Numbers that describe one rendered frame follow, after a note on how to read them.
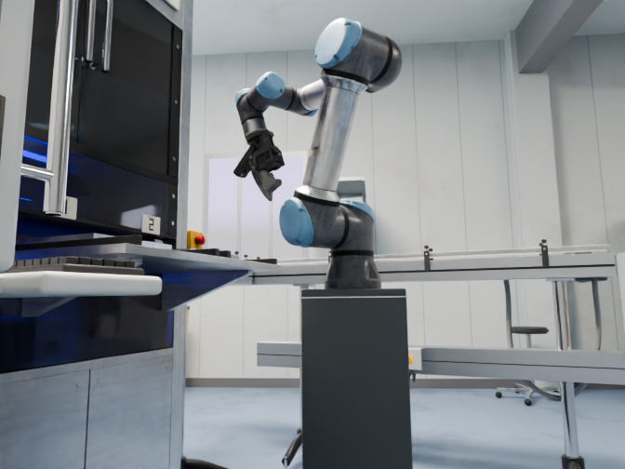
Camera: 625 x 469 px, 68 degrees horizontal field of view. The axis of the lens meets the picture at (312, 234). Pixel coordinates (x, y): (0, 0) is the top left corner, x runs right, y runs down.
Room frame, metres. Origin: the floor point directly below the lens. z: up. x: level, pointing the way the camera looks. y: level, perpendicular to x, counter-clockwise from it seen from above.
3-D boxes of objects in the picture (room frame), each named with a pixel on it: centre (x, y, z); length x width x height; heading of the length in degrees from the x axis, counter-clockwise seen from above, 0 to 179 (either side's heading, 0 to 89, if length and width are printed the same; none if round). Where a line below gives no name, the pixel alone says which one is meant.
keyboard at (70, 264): (0.78, 0.48, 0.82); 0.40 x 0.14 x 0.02; 62
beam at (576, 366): (2.16, -0.46, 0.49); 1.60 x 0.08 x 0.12; 68
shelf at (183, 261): (1.32, 0.46, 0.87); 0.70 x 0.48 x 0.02; 158
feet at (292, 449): (2.37, 0.05, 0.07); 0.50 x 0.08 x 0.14; 158
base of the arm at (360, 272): (1.23, -0.10, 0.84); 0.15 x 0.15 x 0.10
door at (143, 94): (1.47, 0.59, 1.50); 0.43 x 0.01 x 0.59; 158
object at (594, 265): (2.22, -0.33, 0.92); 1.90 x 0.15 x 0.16; 68
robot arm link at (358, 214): (1.22, -0.10, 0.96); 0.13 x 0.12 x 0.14; 127
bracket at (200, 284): (1.55, 0.36, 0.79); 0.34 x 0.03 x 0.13; 68
